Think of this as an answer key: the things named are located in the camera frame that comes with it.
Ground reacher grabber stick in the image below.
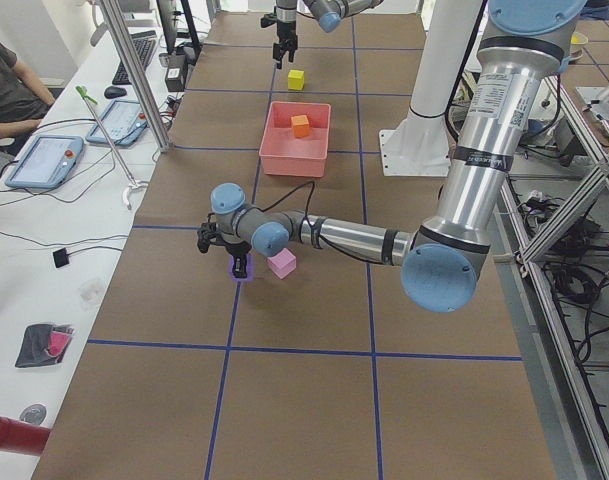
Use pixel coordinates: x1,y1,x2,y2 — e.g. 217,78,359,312
75,86,148,210

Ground aluminium frame post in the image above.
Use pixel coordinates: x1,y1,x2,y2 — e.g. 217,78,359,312
99,0,170,153

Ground grey pink cloth pouch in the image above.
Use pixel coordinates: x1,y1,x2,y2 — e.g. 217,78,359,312
15,323,74,368

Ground pink foam block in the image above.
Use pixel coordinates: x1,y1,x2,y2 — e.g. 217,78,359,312
267,248,297,279

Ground silver round lid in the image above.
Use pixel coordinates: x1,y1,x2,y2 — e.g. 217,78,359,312
19,403,47,426

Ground pink plastic bin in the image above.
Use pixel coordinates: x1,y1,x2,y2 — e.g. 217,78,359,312
259,101,331,178

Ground yellow foam block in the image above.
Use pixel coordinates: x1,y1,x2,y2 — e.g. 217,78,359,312
287,69,305,91

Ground teach pendant tablet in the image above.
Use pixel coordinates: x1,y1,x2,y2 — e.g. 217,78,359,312
5,135,84,189
100,99,148,147

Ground black keyboard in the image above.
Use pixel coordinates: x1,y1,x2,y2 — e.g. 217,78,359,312
111,29,158,86

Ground black computer mouse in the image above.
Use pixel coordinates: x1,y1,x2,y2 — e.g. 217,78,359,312
103,85,127,99

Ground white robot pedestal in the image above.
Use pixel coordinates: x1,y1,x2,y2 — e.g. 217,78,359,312
379,0,485,177

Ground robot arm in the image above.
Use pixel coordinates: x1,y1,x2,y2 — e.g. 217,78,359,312
198,1,583,312
260,0,382,69

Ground seated person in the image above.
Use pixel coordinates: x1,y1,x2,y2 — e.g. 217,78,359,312
0,41,55,155

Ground black power box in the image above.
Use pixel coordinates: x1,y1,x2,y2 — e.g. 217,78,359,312
165,54,188,93

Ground orange foam block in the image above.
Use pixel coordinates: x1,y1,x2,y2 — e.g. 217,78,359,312
290,114,311,138

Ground red cylinder bottle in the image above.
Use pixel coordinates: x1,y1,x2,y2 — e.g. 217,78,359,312
0,416,51,456

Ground purple foam block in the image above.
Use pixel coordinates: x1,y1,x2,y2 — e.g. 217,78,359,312
228,254,254,283

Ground far teach pendant tablet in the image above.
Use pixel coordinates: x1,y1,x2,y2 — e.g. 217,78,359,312
100,99,148,147

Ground small black square device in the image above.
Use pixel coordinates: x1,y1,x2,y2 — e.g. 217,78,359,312
52,247,70,269

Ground near teach pendant tablet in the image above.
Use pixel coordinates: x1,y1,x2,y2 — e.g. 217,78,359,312
5,135,84,189

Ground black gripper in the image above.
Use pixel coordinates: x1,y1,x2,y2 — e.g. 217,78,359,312
197,222,251,279
261,13,298,69

